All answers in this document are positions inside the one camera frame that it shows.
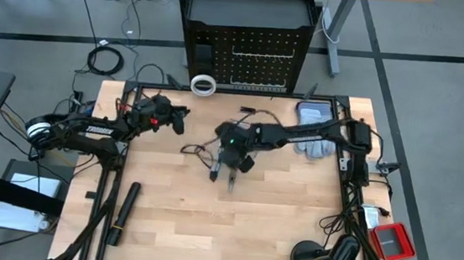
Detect white panel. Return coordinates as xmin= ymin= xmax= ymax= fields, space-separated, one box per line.
xmin=0 ymin=171 xmax=63 ymax=236

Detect black flashlight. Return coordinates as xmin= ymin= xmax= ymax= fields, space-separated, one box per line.
xmin=104 ymin=179 xmax=143 ymax=249

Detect black spirit level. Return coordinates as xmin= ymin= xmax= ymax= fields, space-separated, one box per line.
xmin=208 ymin=151 xmax=225 ymax=184

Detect black side table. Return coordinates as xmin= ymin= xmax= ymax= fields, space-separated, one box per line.
xmin=0 ymin=157 xmax=76 ymax=260

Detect red tray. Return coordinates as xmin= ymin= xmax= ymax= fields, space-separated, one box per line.
xmin=367 ymin=219 xmax=420 ymax=260

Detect black power strip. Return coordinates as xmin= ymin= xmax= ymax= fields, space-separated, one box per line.
xmin=69 ymin=89 xmax=85 ymax=109

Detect red-blue handled pliers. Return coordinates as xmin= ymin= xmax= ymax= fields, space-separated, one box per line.
xmin=225 ymin=168 xmax=239 ymax=195

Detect grey work glove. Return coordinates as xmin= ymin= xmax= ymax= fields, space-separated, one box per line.
xmin=290 ymin=99 xmax=341 ymax=162

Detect white floor cable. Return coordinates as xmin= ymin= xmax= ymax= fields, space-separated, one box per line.
xmin=317 ymin=6 xmax=344 ymax=46

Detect white tape roll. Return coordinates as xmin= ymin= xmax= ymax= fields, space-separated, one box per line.
xmin=188 ymin=73 xmax=219 ymax=99

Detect black coiled cable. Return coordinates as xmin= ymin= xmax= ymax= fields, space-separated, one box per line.
xmin=85 ymin=44 xmax=126 ymax=78

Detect grey metal bracket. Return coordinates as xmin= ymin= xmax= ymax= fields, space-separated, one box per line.
xmin=369 ymin=159 xmax=402 ymax=179

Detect white power adapter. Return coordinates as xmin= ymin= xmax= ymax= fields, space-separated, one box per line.
xmin=359 ymin=203 xmax=383 ymax=231

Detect black pegboard stand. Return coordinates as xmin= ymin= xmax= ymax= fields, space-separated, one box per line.
xmin=175 ymin=0 xmax=324 ymax=98

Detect black aluminium table frame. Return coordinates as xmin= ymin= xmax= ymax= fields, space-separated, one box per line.
xmin=51 ymin=71 xmax=423 ymax=260

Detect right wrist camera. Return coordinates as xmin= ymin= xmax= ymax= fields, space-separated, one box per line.
xmin=237 ymin=153 xmax=257 ymax=175

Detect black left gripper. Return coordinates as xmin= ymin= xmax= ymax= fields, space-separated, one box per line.
xmin=129 ymin=91 xmax=193 ymax=136

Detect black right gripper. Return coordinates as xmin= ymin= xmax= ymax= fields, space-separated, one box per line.
xmin=211 ymin=118 xmax=261 ymax=172

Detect clear safety glasses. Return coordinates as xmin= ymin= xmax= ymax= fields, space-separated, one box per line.
xmin=237 ymin=104 xmax=286 ymax=127
xmin=177 ymin=140 xmax=218 ymax=170

